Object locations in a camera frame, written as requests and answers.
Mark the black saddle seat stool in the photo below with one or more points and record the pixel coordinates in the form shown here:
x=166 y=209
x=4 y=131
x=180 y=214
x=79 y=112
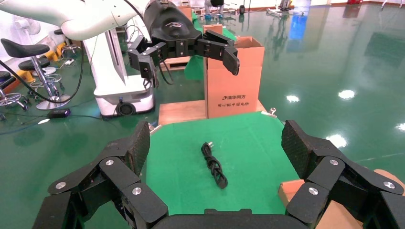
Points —
x=25 y=49

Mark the small brown cardboard box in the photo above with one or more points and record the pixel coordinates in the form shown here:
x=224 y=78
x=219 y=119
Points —
x=212 y=28

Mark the wooden pallet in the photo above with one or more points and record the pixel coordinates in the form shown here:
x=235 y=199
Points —
x=175 y=63

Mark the open shallow cardboard box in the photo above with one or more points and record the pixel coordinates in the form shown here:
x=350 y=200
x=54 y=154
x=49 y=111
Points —
x=291 y=189

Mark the black round seat stool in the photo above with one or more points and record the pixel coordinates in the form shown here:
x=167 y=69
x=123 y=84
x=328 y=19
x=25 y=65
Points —
x=59 y=32
x=30 y=64
x=8 y=80

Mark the black power adapter brick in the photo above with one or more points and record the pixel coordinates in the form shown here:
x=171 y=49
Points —
x=59 y=113

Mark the white power strip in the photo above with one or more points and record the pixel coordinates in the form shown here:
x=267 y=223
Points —
x=69 y=61

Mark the grey metal frame stand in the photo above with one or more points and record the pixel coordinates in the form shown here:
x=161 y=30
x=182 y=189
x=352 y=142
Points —
x=281 y=11

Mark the silver metal table clamp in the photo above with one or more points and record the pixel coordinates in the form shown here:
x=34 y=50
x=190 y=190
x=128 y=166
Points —
x=269 y=112
x=155 y=129

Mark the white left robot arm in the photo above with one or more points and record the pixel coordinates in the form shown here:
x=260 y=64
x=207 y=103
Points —
x=79 y=19

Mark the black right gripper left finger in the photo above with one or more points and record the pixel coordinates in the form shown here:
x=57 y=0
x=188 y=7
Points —
x=133 y=189

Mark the green table cloth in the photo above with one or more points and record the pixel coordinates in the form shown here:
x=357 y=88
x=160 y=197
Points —
x=246 y=158

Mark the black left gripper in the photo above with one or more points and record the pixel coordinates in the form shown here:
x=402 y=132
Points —
x=171 y=25

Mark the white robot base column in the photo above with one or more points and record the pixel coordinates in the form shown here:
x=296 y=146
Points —
x=110 y=79

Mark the flat wooden board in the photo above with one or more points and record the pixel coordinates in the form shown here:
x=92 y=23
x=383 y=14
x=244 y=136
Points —
x=180 y=112

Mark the tall printed cardboard box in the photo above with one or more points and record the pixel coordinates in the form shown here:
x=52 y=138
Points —
x=232 y=85

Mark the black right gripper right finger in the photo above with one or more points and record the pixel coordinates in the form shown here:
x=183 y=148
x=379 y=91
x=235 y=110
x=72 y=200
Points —
x=319 y=177

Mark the white standing fan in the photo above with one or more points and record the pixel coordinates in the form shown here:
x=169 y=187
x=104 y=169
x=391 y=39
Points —
x=30 y=27

